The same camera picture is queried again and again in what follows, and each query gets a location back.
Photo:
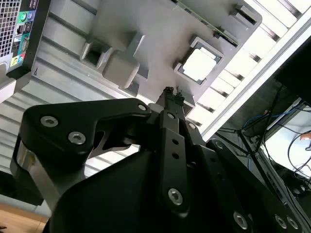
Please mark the silver square CPU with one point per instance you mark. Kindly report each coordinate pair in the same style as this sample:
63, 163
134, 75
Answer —
198, 64

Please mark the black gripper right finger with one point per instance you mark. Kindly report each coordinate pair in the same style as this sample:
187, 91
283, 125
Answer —
218, 165

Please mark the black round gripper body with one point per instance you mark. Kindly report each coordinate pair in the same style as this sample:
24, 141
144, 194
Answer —
116, 199

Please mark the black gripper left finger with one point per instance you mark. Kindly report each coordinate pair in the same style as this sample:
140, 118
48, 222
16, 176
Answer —
73, 121

